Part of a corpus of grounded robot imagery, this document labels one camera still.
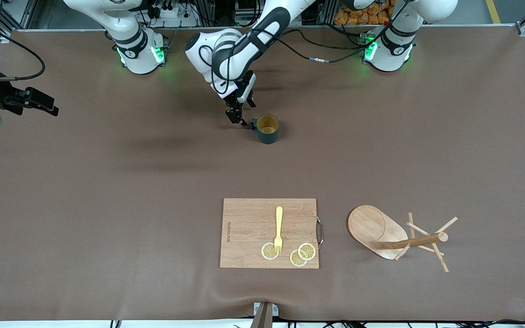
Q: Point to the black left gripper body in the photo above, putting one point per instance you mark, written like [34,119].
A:
[239,94]

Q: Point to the dark green ribbed mug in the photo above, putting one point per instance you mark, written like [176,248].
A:
[269,136]

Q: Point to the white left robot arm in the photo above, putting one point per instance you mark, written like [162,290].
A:
[201,52]

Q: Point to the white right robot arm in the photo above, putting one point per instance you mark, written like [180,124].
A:
[130,50]

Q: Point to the black equipment rack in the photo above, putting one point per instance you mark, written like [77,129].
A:
[244,11]

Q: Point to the wooden mug tree rack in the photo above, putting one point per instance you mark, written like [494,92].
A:
[372,228]

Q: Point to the brown table mat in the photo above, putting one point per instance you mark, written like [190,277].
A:
[262,173]

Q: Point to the white power strip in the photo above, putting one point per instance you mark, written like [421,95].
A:
[171,13]

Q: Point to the bamboo cutting board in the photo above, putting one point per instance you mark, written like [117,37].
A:
[249,228]

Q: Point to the yellow plastic fork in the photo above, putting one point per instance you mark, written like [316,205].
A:
[279,223]

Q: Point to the lemon slice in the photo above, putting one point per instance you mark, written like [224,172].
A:
[308,251]
[267,252]
[295,260]

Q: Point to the orange snack bags pile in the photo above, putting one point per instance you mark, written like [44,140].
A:
[362,13]

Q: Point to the metal camera stand bracket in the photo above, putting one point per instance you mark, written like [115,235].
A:
[265,314]

